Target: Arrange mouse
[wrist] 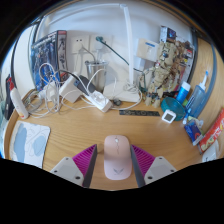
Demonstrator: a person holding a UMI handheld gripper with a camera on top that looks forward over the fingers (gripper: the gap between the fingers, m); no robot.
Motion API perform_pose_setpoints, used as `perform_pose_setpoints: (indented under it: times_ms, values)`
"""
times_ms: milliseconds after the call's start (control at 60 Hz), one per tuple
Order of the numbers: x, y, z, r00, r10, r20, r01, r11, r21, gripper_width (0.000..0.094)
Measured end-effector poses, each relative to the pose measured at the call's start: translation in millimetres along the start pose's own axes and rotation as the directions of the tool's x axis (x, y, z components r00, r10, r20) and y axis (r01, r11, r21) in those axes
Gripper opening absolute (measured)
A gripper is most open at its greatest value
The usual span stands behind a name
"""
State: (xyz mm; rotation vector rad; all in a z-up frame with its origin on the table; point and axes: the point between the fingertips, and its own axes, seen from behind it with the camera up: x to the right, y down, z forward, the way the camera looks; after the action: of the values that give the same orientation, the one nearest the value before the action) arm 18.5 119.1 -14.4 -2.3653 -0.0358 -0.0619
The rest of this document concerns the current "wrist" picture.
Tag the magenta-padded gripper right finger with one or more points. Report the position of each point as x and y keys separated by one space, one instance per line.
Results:
x=160 y=168

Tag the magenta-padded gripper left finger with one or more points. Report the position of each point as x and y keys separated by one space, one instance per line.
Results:
x=66 y=168

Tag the pink computer mouse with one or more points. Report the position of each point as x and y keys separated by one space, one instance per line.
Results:
x=117 y=163

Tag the white grey-blue printed mouse pad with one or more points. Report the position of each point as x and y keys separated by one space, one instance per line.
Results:
x=28 y=143

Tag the small blue box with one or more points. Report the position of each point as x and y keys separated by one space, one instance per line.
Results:
x=193 y=131

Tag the small white square clock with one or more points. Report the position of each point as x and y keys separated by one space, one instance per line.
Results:
x=168 y=116

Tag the white mug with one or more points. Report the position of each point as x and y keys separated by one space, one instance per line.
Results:
x=210 y=153

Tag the black ruler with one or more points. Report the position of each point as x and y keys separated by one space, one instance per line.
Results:
x=140 y=113

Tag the red snack package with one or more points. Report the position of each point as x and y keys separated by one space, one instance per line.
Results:
x=213 y=133

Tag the teal round bowl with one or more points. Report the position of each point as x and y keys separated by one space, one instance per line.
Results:
x=178 y=106

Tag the white power strip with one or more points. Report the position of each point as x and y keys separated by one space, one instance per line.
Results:
x=100 y=101

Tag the clear blue spray bottle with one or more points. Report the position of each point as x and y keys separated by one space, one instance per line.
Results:
x=196 y=100

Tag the small white charger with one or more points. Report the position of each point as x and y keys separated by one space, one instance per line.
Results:
x=46 y=93

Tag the blue white-capped bottle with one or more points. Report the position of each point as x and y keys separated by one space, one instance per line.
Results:
x=182 y=93

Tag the large white charger block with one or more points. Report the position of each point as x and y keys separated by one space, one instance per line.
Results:
x=70 y=88

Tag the white lotion bottle red pump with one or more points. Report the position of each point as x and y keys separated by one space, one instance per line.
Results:
x=19 y=103

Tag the steel cup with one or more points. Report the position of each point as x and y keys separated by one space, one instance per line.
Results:
x=96 y=73

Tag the robot model kit box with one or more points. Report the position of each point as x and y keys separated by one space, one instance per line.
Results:
x=46 y=56

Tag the white flat box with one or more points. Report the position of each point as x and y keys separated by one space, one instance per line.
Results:
x=146 y=50

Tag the white desk lamp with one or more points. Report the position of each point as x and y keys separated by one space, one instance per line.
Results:
x=129 y=50

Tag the small dark printed box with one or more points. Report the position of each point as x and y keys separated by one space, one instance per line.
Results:
x=168 y=34

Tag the grey metal frame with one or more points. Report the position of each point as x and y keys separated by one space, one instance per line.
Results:
x=211 y=66

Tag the white wall socket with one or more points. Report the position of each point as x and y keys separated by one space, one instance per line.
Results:
x=79 y=44
x=101 y=43

